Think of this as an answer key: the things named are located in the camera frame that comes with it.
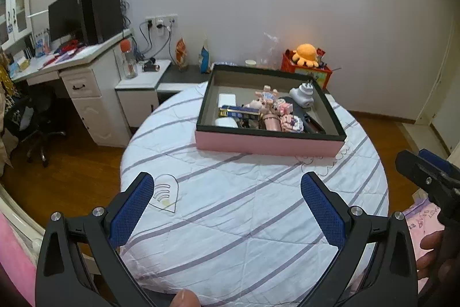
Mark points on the white wall power outlet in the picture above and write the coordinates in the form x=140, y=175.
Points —
x=161, y=21

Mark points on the pink box with dark rim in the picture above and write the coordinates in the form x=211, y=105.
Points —
x=266, y=145

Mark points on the black remote control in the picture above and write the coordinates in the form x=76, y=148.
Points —
x=312, y=121

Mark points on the white plug-in device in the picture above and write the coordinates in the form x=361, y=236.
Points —
x=303, y=96

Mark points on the blue and white carton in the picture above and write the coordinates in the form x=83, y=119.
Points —
x=41, y=45

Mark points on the white bed frame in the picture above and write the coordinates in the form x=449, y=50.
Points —
x=25, y=220

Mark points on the red papers on desk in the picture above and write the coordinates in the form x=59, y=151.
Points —
x=64, y=55

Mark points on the pink printed bed sheet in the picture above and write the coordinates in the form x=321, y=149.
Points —
x=424, y=219

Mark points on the white charger adapter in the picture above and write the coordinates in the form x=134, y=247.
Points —
x=227, y=101

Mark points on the blue and gold box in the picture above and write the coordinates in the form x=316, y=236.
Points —
x=239, y=111

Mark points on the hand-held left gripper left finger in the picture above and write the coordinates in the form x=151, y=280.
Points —
x=131, y=213

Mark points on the white desk with drawers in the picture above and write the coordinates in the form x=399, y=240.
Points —
x=93, y=102

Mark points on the cream door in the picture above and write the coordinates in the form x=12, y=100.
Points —
x=445, y=94

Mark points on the clear plastic wrapper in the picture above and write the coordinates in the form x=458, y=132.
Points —
x=272, y=48

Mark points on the white earbuds case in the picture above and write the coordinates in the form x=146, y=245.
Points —
x=226, y=122

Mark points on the pink block-built figure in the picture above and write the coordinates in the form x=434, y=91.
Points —
x=291, y=123

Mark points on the orange octopus plush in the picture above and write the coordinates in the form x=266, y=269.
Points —
x=305, y=55

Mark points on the person's right hand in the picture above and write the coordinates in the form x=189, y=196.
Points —
x=433, y=253

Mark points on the small doll figurine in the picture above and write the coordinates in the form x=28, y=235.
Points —
x=267, y=94

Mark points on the clear bottle with orange cap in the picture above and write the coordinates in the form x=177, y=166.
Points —
x=129, y=64

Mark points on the pink cloth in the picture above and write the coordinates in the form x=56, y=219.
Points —
x=12, y=264

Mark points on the dark top low cabinet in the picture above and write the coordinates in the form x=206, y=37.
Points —
x=183, y=76

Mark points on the orange snack bag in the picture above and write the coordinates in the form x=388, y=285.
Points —
x=181, y=55

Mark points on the person's left hand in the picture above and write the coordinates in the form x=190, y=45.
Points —
x=184, y=299

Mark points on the black office chair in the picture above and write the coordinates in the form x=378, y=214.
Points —
x=39, y=127

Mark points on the white low side cabinet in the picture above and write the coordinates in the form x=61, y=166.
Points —
x=140, y=102

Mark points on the leopard print cloth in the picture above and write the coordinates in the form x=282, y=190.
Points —
x=9, y=91

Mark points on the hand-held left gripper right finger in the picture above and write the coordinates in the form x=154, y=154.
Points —
x=323, y=213

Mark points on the black computer monitor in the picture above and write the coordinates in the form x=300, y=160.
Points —
x=66, y=17

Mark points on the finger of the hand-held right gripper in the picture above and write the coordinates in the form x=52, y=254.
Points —
x=413, y=166
x=436, y=160

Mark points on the white glass-door cabinet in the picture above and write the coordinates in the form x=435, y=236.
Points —
x=14, y=15

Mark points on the small black gadget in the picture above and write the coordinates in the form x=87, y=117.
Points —
x=151, y=66

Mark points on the pink metallic bottle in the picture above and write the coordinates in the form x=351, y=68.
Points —
x=271, y=121

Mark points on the red printed box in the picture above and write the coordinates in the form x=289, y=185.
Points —
x=321, y=76

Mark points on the black computer tower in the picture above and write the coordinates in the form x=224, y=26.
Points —
x=104, y=15

